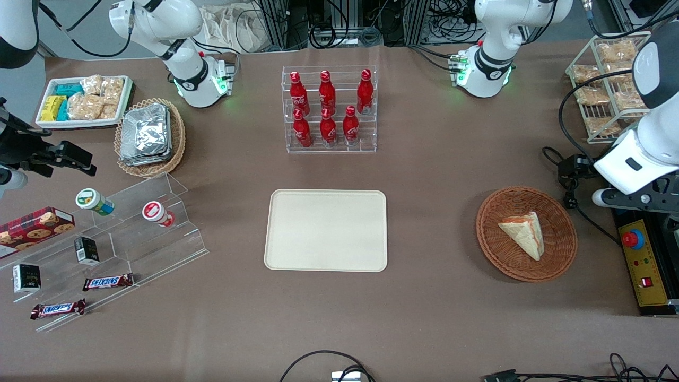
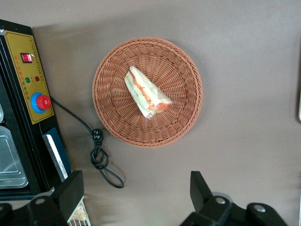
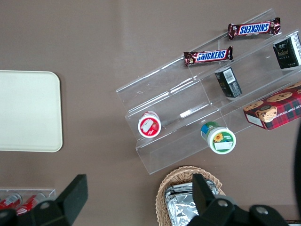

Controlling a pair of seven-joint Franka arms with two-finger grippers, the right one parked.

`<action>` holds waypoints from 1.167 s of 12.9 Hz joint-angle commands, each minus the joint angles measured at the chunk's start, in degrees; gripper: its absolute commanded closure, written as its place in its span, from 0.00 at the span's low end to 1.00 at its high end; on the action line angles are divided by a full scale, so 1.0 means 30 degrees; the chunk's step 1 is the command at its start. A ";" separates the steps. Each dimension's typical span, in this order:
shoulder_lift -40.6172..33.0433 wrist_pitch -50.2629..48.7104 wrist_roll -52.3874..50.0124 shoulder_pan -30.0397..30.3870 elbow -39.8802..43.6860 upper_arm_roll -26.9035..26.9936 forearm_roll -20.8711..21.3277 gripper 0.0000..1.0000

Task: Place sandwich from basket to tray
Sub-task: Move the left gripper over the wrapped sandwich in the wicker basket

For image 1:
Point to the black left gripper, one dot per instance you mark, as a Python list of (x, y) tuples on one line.
[(568, 167)]

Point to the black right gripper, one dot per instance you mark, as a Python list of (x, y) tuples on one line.
[(16, 150)]

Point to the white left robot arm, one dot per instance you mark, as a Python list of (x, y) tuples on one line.
[(493, 53)]

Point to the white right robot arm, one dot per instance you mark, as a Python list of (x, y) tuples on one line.
[(186, 74)]

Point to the white rectangular snack tray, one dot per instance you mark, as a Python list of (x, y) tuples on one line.
[(48, 123)]

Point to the wicker basket holding foil pouches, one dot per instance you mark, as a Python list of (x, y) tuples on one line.
[(177, 140)]

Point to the wrapped triangle sandwich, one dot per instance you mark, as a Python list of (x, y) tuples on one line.
[(525, 233)]

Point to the brown round wicker basket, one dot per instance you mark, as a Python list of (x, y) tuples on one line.
[(504, 254)]

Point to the beige plastic tray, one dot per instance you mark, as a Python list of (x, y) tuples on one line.
[(326, 231)]

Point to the green lid yogurt cup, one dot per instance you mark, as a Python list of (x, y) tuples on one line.
[(93, 200)]

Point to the teal snack packet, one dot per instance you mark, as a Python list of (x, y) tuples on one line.
[(63, 110), (69, 89)]

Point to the yellow snack packet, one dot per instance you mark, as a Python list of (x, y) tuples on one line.
[(52, 108)]

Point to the clear bag of rice crackers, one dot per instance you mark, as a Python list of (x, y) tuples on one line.
[(85, 106), (109, 111), (90, 84), (112, 90)]

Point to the red tartan cookie box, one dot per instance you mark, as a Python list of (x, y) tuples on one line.
[(34, 228)]

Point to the yellow emergency stop box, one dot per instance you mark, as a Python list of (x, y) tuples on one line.
[(647, 270)]

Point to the silver foil pouch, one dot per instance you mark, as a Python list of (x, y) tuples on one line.
[(142, 161), (146, 130)]

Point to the clear bag of brown snacks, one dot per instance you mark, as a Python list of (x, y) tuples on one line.
[(592, 96), (586, 74), (617, 51), (602, 126), (619, 70), (628, 99)]

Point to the small black carton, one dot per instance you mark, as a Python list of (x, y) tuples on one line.
[(26, 278), (86, 251)]

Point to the red lid yogurt cup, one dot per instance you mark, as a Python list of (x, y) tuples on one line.
[(155, 212)]

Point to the clear acrylic stepped stand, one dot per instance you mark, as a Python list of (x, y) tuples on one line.
[(148, 249)]

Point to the Snickers chocolate bar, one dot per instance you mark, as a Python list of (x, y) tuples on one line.
[(109, 281), (58, 309)]

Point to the white cloth bag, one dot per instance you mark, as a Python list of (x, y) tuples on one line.
[(228, 29)]

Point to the red cola bottle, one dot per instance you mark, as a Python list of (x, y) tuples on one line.
[(302, 131), (298, 94), (365, 93), (350, 127), (327, 93), (328, 130)]

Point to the clear acrylic bottle rack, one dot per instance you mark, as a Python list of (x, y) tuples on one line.
[(366, 132)]

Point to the aluminium frame profile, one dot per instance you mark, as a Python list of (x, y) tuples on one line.
[(628, 16), (275, 24)]

